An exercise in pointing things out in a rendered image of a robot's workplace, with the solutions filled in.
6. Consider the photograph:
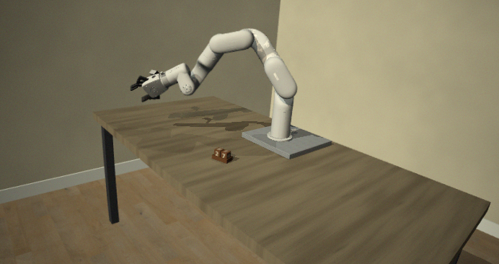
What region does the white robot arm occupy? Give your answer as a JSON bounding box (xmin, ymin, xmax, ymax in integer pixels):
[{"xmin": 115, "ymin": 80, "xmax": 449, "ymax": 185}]
[{"xmin": 160, "ymin": 29, "xmax": 297, "ymax": 141}]

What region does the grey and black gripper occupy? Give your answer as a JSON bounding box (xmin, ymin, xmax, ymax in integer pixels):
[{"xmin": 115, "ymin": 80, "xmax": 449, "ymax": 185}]
[{"xmin": 131, "ymin": 74, "xmax": 169, "ymax": 102}]

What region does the brown number cube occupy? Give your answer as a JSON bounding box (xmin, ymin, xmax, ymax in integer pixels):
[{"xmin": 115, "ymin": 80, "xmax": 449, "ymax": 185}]
[
  {"xmin": 214, "ymin": 148, "xmax": 224, "ymax": 157},
  {"xmin": 221, "ymin": 150, "xmax": 231, "ymax": 159}
]

